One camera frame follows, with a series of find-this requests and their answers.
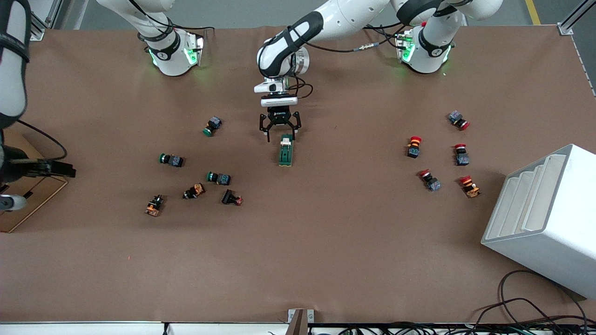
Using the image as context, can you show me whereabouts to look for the black left arm base cable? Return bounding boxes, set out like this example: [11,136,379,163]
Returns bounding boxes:
[362,24,406,40]

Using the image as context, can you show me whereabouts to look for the black arm base cable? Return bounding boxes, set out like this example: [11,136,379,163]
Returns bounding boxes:
[362,24,406,40]
[130,0,216,32]

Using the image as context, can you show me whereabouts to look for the aluminium frame profile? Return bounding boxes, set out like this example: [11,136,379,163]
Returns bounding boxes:
[28,0,62,41]

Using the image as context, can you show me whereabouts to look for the white slotted rack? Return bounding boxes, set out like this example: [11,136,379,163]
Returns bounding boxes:
[481,144,596,300]

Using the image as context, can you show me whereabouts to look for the black looped floor cable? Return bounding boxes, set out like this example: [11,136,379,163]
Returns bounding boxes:
[499,270,589,326]

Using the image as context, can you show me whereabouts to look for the brown paper table cover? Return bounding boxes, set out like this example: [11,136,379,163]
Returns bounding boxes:
[0,23,596,324]

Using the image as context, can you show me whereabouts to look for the cardboard box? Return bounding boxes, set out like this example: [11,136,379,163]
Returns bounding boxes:
[0,126,68,233]

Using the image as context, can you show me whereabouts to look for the black right arm base cable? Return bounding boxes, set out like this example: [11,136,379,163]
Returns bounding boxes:
[130,0,216,32]

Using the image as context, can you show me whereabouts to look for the black cable bundle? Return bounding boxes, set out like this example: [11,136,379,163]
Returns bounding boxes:
[310,320,596,335]

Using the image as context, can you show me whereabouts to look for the metal table edge bracket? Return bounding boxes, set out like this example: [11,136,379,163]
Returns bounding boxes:
[288,308,315,335]

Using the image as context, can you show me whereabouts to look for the white table edge strip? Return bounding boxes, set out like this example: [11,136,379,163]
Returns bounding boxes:
[0,321,289,335]

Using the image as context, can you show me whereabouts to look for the aluminium frame post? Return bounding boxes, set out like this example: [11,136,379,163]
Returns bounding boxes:
[557,0,596,36]

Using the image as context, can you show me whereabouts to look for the green terminal block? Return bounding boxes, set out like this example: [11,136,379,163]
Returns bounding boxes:
[278,134,295,167]

